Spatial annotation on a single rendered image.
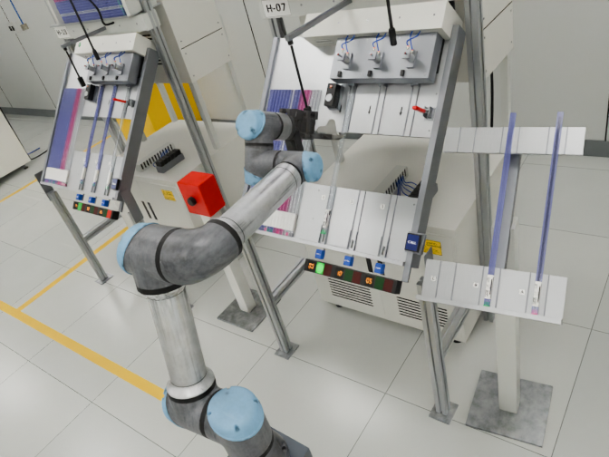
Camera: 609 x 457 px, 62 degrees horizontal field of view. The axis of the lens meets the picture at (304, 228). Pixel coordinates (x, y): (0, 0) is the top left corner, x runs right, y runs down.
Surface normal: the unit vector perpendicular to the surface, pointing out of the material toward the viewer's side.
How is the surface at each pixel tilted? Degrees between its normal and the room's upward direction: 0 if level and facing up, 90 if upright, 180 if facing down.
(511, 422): 0
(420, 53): 48
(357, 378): 0
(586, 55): 90
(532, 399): 0
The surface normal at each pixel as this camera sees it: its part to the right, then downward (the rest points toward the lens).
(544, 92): -0.55, 0.58
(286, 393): -0.24, -0.80
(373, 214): -0.57, -0.11
